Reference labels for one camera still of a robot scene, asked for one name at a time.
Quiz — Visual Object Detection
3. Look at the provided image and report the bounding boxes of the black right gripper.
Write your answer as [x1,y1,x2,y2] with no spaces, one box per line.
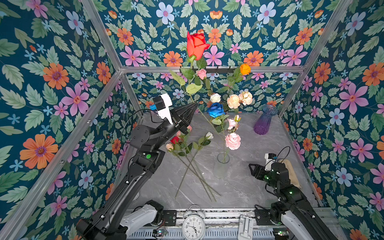
[248,162,279,192]

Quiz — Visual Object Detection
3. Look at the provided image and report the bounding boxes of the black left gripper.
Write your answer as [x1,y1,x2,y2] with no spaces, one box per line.
[152,99,198,150]

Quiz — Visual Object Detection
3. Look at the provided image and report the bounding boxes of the clear glass cup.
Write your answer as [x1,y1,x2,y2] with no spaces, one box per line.
[214,151,230,179]

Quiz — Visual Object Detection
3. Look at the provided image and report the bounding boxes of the pink double carnation stem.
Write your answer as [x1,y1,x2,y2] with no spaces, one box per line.
[221,115,241,163]

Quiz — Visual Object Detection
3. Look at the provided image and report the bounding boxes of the pink rose stem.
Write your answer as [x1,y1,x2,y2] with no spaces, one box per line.
[195,69,214,103]

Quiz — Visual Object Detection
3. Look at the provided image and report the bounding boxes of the cream double-bloom flower stem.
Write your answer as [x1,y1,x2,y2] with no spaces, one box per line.
[227,91,253,113]

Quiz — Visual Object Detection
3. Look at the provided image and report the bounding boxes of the red rose stem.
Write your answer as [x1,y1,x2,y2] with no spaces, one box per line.
[167,31,229,151]

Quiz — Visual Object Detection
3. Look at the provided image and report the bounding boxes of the yellow rose stem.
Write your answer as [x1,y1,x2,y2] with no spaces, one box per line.
[227,64,251,93]

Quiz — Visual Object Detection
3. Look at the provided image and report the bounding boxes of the dark pink ribbed glass vase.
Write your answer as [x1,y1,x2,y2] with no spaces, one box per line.
[215,103,226,117]

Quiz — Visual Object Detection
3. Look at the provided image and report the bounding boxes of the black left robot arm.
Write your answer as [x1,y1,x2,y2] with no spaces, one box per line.
[76,103,198,240]

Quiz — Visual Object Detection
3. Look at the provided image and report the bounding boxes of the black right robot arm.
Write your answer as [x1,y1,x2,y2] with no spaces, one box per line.
[249,163,336,240]

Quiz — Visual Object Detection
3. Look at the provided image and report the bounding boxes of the pile of artificial flowers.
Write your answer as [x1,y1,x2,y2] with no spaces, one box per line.
[165,125,221,202]

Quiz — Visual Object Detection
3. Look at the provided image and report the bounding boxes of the purple ribbed glass vase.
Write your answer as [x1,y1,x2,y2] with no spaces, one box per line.
[254,105,278,135]

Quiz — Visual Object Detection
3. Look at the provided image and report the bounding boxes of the beige cloth roll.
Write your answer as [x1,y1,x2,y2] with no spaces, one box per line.
[282,159,302,189]

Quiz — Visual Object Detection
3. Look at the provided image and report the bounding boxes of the white twin-bell alarm clock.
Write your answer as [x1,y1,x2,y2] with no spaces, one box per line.
[182,205,206,240]

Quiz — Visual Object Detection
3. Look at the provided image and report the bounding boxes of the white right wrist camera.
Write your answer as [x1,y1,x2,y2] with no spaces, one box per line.
[265,153,277,171]

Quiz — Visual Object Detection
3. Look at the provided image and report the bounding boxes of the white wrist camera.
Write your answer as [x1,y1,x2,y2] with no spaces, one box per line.
[265,153,277,171]
[150,94,173,125]

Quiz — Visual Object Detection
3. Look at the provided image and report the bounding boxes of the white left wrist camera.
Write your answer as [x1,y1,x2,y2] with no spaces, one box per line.
[150,94,173,125]

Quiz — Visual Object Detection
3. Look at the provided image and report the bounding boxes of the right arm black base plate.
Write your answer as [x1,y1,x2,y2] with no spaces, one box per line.
[254,209,282,226]

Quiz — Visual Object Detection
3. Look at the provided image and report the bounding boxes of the black hook rail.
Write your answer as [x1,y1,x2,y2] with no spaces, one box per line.
[175,66,237,75]

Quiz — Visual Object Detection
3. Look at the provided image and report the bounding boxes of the white plastic clip bracket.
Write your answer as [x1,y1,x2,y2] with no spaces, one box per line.
[238,215,254,240]

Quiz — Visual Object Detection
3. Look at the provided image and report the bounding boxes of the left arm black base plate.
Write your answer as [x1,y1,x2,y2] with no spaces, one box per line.
[163,210,178,227]

